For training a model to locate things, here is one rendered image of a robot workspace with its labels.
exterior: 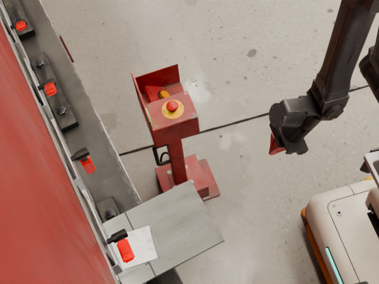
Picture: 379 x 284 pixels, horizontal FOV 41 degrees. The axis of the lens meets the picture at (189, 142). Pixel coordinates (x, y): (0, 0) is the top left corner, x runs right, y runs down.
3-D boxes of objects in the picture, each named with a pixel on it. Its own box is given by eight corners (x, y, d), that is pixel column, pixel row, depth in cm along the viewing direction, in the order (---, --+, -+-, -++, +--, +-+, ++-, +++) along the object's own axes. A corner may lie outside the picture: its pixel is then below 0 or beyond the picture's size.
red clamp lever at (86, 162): (98, 171, 115) (88, 152, 107) (82, 179, 115) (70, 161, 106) (96, 164, 116) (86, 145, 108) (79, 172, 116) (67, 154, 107)
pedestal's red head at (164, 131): (199, 133, 174) (197, 106, 158) (155, 148, 173) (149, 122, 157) (180, 87, 183) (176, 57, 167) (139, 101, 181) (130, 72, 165)
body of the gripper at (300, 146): (284, 155, 123) (301, 139, 117) (269, 120, 127) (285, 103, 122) (305, 154, 126) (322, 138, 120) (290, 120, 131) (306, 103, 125)
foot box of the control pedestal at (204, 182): (220, 195, 234) (220, 185, 223) (170, 213, 231) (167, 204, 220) (205, 158, 243) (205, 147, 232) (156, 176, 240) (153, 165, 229)
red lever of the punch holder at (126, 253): (135, 251, 89) (123, 226, 98) (113, 262, 89) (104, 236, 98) (139, 259, 90) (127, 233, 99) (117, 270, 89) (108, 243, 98)
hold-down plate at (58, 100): (79, 125, 153) (77, 121, 151) (63, 133, 152) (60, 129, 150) (46, 56, 166) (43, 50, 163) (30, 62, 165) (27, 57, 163)
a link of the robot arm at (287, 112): (347, 109, 111) (331, 77, 115) (307, 109, 106) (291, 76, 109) (316, 138, 120) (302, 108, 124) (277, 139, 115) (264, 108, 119)
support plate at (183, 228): (224, 240, 123) (224, 239, 122) (126, 293, 119) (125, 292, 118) (190, 180, 131) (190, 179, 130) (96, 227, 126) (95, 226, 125)
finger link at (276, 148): (263, 162, 130) (282, 143, 123) (254, 138, 133) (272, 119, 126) (284, 161, 133) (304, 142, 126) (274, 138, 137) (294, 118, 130)
